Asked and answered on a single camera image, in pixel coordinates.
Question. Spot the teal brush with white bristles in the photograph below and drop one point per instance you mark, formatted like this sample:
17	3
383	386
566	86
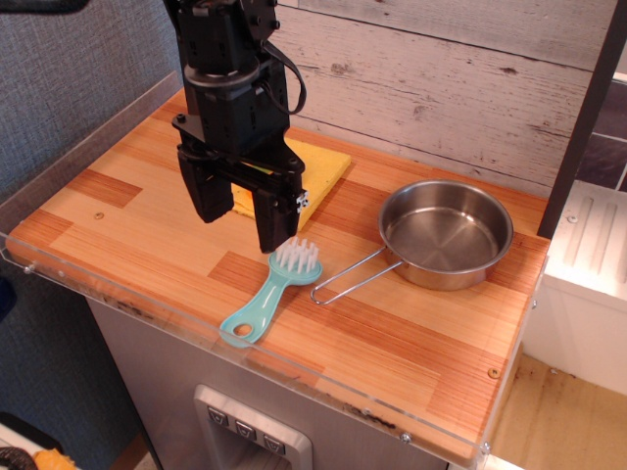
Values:
294	263

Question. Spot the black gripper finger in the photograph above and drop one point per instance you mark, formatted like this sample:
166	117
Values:
276	215
210	192

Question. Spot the dark right shelf post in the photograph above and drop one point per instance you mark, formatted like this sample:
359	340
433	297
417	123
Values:
605	68

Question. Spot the clear acrylic left guard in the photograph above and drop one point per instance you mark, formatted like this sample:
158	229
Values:
52	179

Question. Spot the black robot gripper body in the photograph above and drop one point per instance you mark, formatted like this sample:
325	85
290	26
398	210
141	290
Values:
240	118

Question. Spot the silver pot with wire handle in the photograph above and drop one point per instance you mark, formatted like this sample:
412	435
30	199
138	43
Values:
441	235

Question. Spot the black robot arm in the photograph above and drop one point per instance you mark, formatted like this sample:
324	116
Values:
220	36

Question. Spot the grey cabinet with dispenser panel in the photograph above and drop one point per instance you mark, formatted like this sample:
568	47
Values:
207	405

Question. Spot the yellow folded cloth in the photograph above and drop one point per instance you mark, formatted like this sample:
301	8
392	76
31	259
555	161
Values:
324	168

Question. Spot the orange object bottom left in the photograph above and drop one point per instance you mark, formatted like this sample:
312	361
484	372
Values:
51	459

